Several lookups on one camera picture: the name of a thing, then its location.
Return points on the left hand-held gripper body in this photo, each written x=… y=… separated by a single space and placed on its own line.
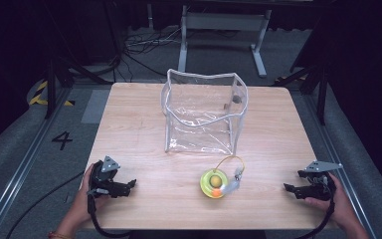
x=105 y=179

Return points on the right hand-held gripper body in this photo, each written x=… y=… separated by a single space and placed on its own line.
x=318 y=186

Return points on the person's left hand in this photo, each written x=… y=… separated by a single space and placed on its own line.
x=87 y=195

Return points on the person's right hand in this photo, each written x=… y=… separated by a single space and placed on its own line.
x=337 y=204

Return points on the black metal stand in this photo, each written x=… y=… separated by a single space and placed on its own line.
x=321 y=89
x=51 y=86

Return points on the clear plastic bag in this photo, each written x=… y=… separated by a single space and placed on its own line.
x=202 y=116

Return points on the yellow black floor tape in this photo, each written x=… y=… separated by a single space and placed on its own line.
x=38 y=96

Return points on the grey metal floor rail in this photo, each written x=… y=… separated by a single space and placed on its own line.
x=20 y=172
x=341 y=166

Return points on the white metal table frame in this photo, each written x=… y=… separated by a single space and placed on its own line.
x=224 y=21

